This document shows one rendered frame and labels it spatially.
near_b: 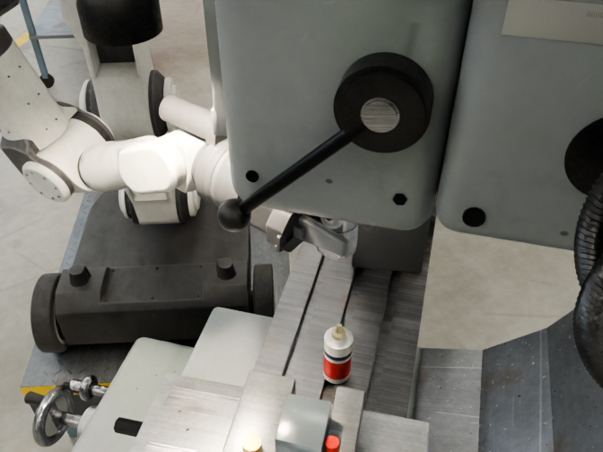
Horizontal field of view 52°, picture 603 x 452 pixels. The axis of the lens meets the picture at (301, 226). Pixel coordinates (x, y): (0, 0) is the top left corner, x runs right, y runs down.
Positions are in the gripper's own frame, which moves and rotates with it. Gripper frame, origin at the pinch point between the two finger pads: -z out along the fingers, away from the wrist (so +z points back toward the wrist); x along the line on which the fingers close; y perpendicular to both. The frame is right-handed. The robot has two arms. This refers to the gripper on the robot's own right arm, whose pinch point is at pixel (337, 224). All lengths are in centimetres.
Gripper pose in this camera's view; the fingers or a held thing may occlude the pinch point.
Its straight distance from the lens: 68.6
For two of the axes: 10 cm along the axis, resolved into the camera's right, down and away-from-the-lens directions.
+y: -0.1, 7.5, 6.6
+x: 5.9, -5.3, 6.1
